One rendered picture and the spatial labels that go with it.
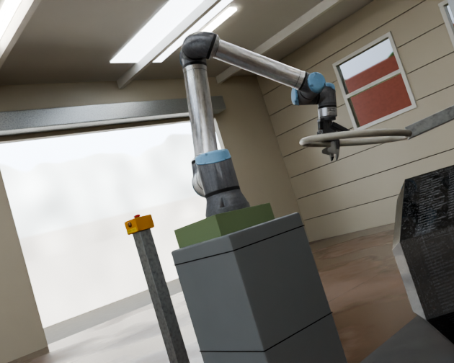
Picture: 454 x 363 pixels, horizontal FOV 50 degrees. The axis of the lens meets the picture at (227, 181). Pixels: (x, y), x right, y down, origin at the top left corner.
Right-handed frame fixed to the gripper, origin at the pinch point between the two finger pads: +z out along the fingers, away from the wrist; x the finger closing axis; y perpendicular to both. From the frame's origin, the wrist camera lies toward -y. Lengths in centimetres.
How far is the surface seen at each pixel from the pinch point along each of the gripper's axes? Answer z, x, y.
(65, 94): -167, -634, 176
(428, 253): 44, 45, -17
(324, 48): -255, -680, -322
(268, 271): 43, 49, 54
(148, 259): 48, -59, 91
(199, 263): 39, 35, 77
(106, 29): -224, -476, 103
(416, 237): 37, 42, -14
